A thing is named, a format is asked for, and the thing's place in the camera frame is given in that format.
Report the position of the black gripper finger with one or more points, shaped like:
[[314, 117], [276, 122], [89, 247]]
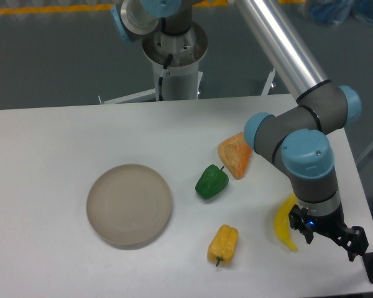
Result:
[[299, 220], [352, 239]]

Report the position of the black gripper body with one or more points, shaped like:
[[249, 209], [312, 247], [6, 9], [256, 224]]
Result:
[[328, 222]]

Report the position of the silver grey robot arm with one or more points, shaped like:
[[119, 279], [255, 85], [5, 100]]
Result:
[[295, 142]]

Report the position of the yellow bell pepper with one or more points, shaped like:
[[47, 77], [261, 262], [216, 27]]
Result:
[[222, 247]]

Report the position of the green bell pepper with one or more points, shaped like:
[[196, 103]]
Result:
[[212, 181]]

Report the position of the yellow banana toy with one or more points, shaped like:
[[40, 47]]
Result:
[[282, 224]]

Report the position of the orange bread slice toy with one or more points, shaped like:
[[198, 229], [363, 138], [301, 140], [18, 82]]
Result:
[[235, 154]]

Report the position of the beige round plate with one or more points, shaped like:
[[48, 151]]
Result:
[[129, 206]]

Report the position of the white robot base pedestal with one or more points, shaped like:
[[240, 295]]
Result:
[[175, 62]]

